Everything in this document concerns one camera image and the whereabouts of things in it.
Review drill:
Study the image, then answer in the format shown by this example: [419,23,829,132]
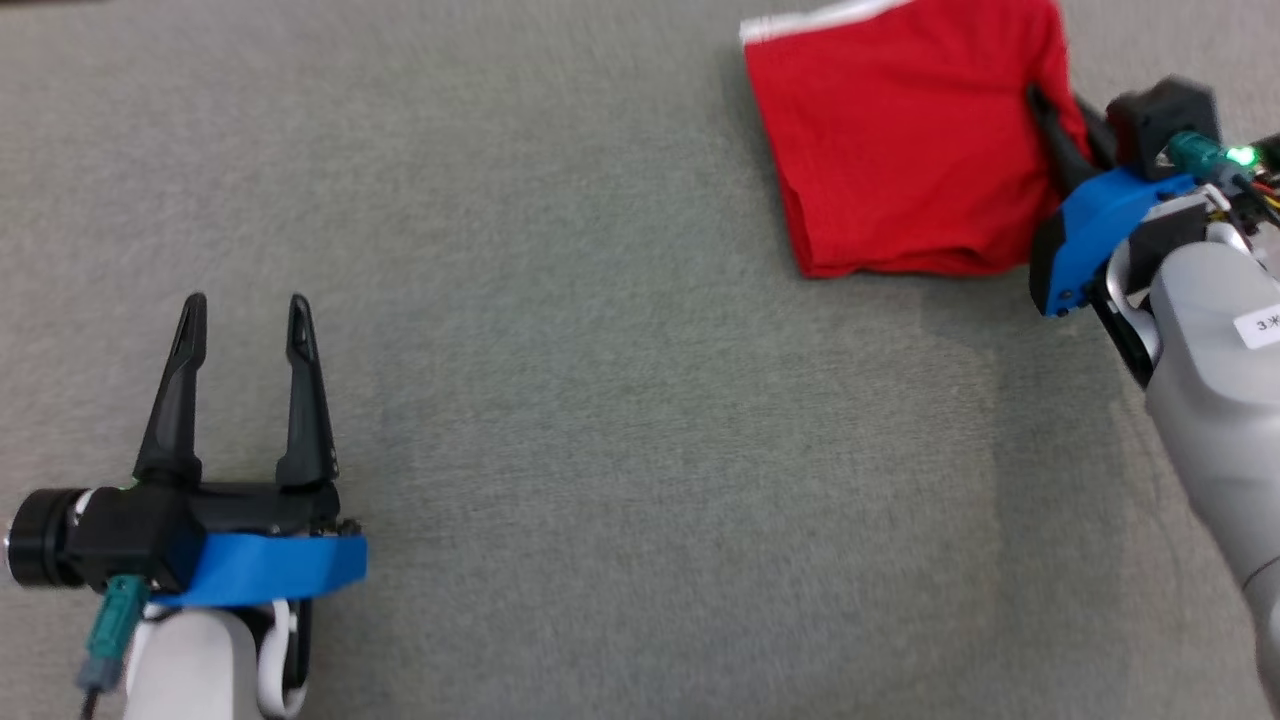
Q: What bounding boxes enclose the green left camera connector cable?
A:
[80,575,151,720]

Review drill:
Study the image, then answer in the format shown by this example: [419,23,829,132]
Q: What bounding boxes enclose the red shorts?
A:
[740,0,1096,279]

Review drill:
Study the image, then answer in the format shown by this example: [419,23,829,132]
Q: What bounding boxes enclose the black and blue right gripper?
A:
[1027,85,1211,319]

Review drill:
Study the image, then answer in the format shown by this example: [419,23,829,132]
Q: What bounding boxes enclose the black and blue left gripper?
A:
[133,293,368,608]

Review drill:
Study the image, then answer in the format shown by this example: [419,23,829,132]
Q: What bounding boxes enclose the white paper label tag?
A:
[1233,305,1280,351]

